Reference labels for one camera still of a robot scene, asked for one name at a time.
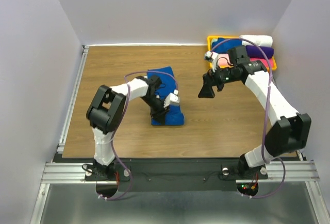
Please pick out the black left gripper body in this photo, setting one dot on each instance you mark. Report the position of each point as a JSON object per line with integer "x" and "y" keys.
{"x": 156, "y": 105}

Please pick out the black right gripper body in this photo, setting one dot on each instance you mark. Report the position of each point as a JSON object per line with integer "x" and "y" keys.
{"x": 221, "y": 77}

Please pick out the blue microfibre towel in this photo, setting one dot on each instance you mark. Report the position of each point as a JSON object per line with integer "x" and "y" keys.
{"x": 225, "y": 46}

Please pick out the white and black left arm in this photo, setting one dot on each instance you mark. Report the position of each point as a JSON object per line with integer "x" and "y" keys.
{"x": 107, "y": 110}

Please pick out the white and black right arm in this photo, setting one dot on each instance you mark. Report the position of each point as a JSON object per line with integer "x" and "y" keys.
{"x": 289, "y": 128}

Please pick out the rolled light pink towel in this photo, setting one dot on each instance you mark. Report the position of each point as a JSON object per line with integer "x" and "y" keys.
{"x": 224, "y": 61}

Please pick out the rolled purple towel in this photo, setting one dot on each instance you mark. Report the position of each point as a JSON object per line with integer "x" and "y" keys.
{"x": 254, "y": 52}

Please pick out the rolled hot pink towel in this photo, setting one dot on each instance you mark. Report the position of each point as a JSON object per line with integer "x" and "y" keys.
{"x": 265, "y": 62}

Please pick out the rolled white towel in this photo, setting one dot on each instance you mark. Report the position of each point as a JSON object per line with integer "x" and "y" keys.
{"x": 260, "y": 40}

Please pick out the yellow plastic tray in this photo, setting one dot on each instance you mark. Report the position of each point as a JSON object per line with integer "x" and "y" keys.
{"x": 209, "y": 38}

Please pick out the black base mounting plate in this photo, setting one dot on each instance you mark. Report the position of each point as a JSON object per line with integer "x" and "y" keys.
{"x": 173, "y": 175}

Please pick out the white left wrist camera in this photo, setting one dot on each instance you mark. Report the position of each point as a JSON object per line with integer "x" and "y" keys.
{"x": 171, "y": 100}

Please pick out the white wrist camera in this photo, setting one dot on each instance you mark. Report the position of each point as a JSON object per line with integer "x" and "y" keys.
{"x": 171, "y": 100}
{"x": 212, "y": 58}

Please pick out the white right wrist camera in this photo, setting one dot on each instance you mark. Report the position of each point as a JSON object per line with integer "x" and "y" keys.
{"x": 212, "y": 58}

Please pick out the aluminium table frame rail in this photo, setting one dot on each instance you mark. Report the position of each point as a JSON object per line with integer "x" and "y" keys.
{"x": 224, "y": 127}

